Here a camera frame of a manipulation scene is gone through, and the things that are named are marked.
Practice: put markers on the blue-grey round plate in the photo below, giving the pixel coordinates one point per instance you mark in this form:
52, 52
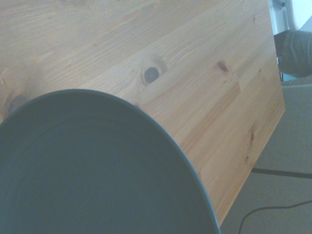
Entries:
92, 165

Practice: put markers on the white furniture frame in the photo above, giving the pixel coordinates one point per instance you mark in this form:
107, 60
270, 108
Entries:
280, 14

